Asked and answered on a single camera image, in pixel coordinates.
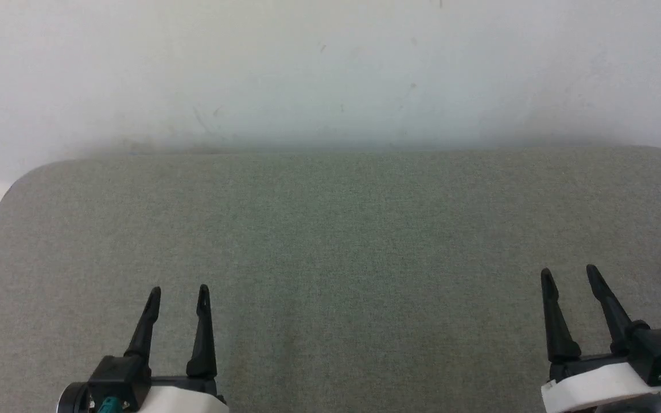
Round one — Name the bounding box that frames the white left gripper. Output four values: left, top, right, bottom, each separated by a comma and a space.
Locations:
58, 284, 229, 413

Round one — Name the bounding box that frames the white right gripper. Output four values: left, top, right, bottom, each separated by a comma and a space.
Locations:
541, 264, 661, 413

